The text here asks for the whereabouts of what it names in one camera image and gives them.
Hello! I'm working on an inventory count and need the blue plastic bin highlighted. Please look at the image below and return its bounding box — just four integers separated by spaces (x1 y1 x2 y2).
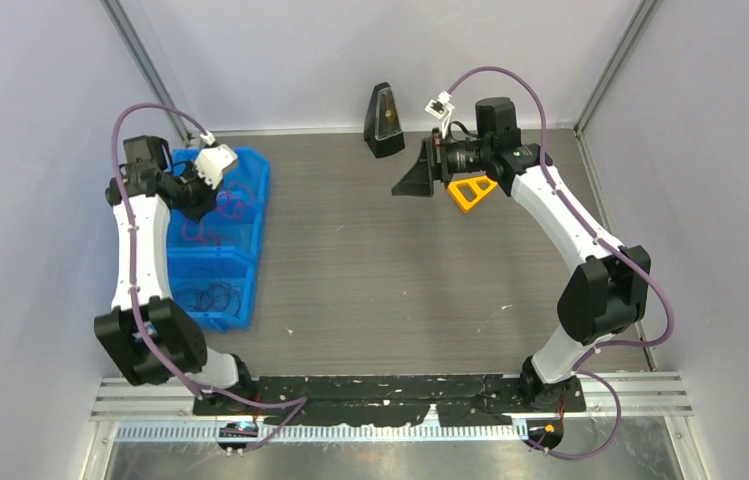
167 147 271 332

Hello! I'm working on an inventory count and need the purple thin cable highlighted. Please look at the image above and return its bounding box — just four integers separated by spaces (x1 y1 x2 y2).
175 268 246 319

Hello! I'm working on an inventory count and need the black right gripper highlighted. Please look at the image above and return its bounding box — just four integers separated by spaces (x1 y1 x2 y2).
393 129 492 197

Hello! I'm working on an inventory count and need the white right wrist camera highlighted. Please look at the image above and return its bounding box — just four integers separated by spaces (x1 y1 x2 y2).
424 90 454 139

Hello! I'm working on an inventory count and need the yellow triangular plastic piece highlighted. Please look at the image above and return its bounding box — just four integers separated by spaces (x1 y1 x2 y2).
446 176 498 213

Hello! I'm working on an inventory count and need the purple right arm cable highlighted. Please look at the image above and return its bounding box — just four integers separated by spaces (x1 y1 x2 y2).
443 66 676 461

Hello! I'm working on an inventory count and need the black metronome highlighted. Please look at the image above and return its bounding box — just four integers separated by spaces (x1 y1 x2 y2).
363 82 405 158

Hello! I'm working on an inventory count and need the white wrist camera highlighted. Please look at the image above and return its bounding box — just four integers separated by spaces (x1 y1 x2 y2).
193 132 238 190
424 90 454 139

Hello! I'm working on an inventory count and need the perforated metal rail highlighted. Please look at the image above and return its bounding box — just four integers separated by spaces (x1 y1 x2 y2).
114 420 528 443

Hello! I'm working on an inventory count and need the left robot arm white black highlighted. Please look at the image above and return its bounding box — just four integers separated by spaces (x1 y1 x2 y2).
94 133 257 414

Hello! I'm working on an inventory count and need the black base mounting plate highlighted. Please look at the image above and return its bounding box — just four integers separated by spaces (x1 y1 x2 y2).
192 372 587 429

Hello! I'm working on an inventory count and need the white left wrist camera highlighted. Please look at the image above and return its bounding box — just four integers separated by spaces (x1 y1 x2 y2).
193 132 238 190

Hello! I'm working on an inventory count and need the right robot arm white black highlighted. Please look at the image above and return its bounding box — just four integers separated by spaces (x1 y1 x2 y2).
392 92 651 411

